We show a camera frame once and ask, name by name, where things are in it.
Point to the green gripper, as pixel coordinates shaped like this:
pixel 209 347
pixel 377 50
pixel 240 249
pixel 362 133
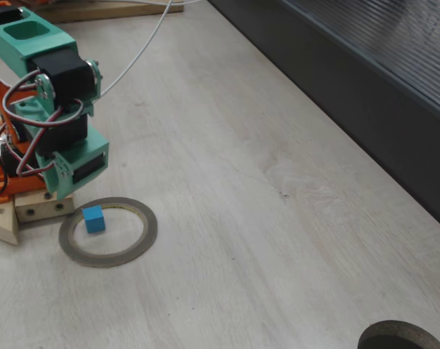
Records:
pixel 89 170

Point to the blue cube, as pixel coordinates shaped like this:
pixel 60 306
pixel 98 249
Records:
pixel 94 220

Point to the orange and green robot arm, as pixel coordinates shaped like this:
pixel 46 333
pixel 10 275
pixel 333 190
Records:
pixel 61 36

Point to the wooden block with screw holes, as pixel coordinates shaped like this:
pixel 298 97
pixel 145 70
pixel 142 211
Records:
pixel 41 209

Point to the triangular wooden wedge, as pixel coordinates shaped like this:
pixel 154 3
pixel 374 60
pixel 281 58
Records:
pixel 1 225

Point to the light wooden plank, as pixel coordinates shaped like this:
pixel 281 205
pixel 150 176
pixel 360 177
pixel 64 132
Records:
pixel 107 12

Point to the ribbed translucent desk partition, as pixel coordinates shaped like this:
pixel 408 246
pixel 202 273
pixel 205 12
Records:
pixel 350 91

